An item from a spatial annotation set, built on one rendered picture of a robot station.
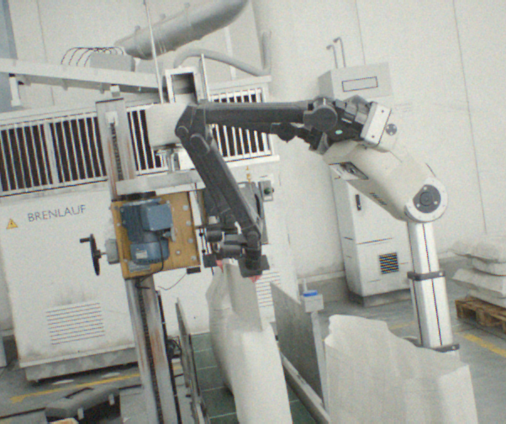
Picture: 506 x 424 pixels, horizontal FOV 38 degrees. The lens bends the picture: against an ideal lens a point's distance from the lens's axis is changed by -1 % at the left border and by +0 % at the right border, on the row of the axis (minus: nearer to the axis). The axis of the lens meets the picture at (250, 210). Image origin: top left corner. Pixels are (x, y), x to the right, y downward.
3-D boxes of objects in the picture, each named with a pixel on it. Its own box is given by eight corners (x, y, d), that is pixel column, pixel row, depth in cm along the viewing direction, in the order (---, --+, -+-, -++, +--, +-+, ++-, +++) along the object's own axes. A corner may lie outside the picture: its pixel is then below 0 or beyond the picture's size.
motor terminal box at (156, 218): (175, 233, 284) (170, 203, 283) (151, 238, 278) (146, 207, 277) (166, 233, 291) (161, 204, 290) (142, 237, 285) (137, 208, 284)
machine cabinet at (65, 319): (310, 337, 593) (270, 74, 582) (18, 391, 562) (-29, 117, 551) (283, 313, 708) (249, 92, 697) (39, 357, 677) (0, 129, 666)
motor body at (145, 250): (171, 261, 287) (161, 197, 286) (132, 267, 285) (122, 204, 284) (170, 257, 302) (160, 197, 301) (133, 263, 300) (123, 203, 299)
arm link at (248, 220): (201, 132, 221) (206, 117, 231) (184, 140, 223) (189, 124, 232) (264, 242, 241) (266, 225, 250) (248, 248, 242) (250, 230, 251)
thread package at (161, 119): (193, 142, 287) (187, 98, 286) (150, 149, 285) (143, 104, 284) (191, 145, 304) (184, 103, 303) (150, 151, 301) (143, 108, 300)
